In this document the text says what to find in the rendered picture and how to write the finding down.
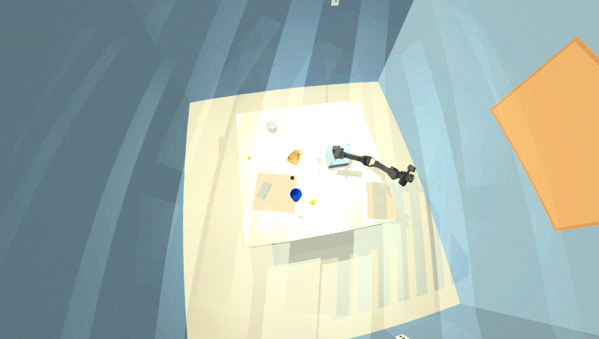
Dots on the blue cup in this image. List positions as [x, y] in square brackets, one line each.
[295, 195]

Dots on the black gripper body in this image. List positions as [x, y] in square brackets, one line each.
[410, 169]

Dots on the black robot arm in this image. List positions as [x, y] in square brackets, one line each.
[392, 172]

